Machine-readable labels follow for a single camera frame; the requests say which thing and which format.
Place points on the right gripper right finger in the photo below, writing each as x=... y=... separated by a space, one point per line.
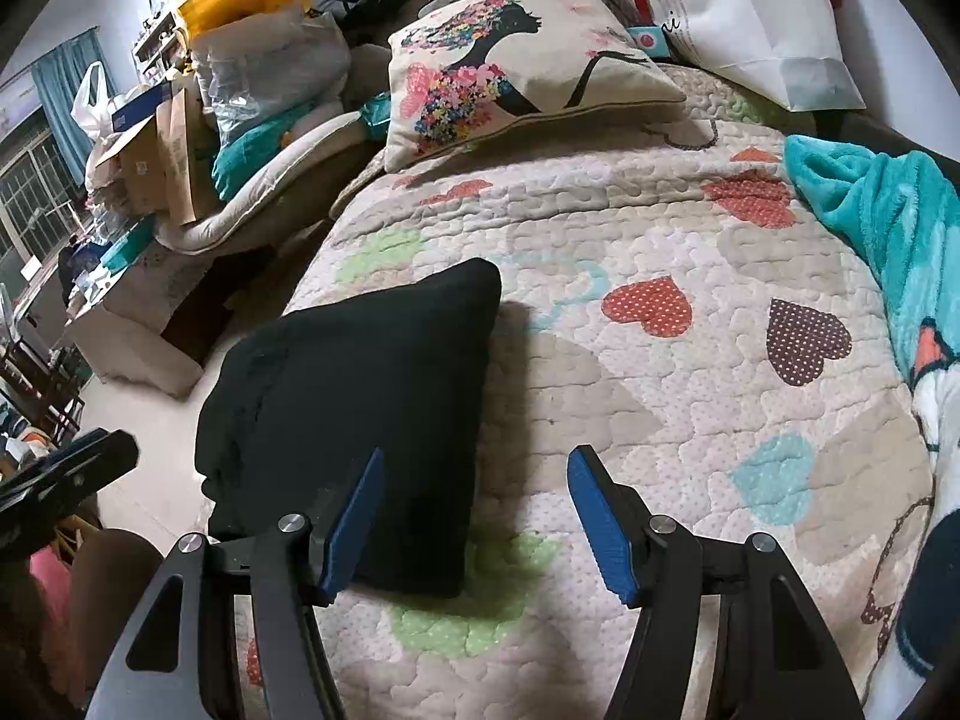
x=612 y=517

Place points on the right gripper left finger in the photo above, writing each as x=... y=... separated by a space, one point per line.
x=342 y=518

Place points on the black pants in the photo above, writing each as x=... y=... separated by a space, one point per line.
x=399 y=370

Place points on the beige storage box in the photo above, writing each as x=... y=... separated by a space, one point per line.
x=152 y=323

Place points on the heart patterned quilt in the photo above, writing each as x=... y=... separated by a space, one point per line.
x=668 y=300

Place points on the brown cardboard box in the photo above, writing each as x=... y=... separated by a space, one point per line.
x=161 y=165

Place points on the teal cloth bundle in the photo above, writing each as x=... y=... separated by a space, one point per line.
x=238 y=161

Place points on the blue curtain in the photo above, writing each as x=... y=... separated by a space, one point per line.
x=75 y=87

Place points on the beige folded cushion mat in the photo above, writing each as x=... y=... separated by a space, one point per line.
x=321 y=144

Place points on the teal fleece blanket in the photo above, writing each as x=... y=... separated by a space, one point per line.
x=900 y=215

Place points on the teal box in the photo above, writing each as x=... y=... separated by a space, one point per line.
x=376 y=115

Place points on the floral lady print pillow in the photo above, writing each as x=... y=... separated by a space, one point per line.
x=476 y=68

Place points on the clear plastic bag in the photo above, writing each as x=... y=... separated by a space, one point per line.
x=258 y=67

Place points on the white paper bag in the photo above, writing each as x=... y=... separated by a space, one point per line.
x=784 y=50

